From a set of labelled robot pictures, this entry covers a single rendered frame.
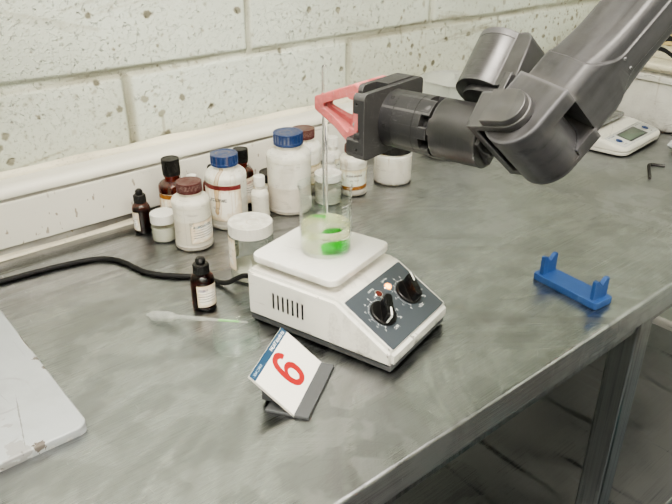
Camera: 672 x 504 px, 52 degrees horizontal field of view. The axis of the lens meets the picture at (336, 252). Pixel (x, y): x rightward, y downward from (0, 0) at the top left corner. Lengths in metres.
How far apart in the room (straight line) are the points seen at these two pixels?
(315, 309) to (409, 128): 0.23
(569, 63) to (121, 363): 0.54
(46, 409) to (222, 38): 0.68
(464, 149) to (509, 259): 0.39
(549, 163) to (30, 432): 0.53
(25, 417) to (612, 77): 0.61
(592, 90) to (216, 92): 0.73
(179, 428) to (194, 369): 0.09
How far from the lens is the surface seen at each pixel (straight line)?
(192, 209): 0.98
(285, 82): 1.27
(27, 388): 0.78
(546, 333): 0.85
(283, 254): 0.80
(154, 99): 1.14
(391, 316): 0.74
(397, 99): 0.68
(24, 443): 0.71
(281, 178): 1.09
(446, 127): 0.64
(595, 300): 0.91
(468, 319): 0.85
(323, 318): 0.76
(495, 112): 0.59
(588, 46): 0.61
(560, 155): 0.60
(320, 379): 0.73
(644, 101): 1.69
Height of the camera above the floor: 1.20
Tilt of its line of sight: 27 degrees down
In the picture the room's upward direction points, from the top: straight up
